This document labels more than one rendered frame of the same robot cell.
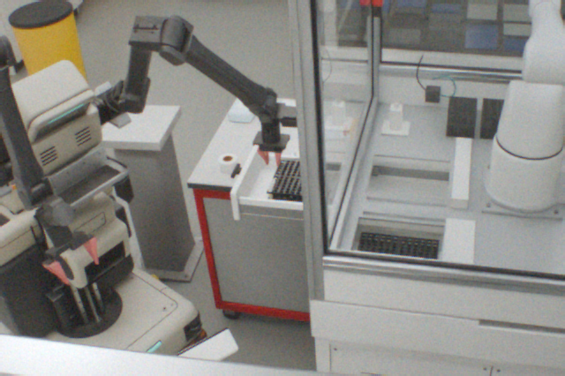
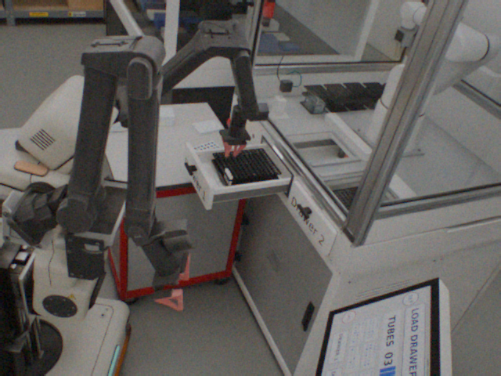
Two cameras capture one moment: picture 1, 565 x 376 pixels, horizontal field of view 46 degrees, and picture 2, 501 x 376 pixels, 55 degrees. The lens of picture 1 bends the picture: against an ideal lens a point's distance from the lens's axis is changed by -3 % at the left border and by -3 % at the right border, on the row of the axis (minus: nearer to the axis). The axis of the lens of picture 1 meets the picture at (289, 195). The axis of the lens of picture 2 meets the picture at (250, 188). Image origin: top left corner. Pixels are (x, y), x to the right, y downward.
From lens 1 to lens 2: 130 cm
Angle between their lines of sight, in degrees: 37
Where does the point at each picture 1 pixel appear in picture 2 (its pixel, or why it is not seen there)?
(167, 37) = (243, 41)
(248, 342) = (156, 317)
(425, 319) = (421, 236)
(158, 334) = (113, 339)
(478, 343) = (442, 244)
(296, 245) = (203, 222)
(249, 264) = not seen: hidden behind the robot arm
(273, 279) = not seen: hidden behind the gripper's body
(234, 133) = (120, 142)
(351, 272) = (392, 216)
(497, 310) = (463, 216)
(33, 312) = not seen: outside the picture
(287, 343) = (187, 306)
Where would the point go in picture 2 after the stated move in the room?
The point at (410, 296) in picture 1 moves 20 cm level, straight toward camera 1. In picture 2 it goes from (419, 222) to (463, 265)
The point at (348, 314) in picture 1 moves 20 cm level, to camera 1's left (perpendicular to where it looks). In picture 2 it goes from (374, 251) to (335, 275)
